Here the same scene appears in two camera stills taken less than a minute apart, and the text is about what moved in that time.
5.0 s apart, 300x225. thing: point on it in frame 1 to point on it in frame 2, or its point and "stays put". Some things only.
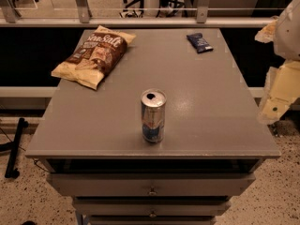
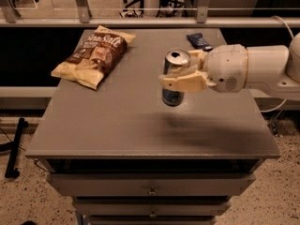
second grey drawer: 150,206 stays put
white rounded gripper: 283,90 to 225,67
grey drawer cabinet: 91,140 stays put
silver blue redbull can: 153,107 to 174,59
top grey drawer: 151,184 stays put
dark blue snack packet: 200,43 stays put
